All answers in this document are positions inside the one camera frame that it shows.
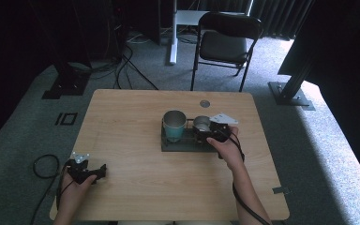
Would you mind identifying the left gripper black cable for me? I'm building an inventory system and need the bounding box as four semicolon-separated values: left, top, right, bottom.
29;154;69;225

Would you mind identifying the small metal cup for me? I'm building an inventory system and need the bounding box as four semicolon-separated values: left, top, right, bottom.
192;115;212;132

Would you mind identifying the dark curtain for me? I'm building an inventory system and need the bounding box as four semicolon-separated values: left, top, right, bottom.
249;0;314;40

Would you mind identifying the black metal stand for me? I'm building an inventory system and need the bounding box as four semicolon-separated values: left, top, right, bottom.
267;52;317;112
41;59;92;100

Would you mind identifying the person's right hand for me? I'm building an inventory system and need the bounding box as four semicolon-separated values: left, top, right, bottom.
206;126;247;173

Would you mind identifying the black folding chair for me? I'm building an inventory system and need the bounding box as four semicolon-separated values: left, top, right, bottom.
189;11;264;93

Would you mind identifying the dark metal cup rack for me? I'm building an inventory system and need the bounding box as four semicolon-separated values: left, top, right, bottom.
160;119;220;154

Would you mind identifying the teal cup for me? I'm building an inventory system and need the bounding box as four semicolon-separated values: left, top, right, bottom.
162;110;188;143

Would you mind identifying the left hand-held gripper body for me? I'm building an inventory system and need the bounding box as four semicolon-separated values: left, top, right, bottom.
65;152;92;185

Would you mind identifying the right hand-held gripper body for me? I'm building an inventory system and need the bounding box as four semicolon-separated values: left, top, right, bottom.
204;112;239;144

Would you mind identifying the grey tape strip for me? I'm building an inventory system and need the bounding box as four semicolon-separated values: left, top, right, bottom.
272;186;292;195

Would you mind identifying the bundle of floor cables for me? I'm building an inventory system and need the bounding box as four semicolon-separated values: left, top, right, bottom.
68;29;159;92

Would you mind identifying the person's left hand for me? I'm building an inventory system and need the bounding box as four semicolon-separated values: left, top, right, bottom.
57;172;98;214

